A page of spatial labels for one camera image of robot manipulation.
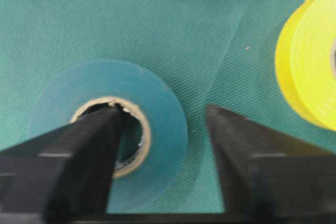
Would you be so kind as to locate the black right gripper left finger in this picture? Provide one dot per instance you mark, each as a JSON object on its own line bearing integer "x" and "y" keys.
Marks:
{"x": 63, "y": 174}

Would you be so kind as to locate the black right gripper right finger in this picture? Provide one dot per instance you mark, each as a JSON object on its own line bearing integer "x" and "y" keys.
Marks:
{"x": 267, "y": 176}

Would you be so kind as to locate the teal green tape roll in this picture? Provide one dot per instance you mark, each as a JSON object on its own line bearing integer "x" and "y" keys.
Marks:
{"x": 151, "y": 170}

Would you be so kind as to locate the yellow tape roll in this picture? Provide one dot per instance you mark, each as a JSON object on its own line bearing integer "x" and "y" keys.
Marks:
{"x": 305, "y": 62}

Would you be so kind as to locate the green table cloth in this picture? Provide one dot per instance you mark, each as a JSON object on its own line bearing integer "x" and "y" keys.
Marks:
{"x": 207, "y": 51}

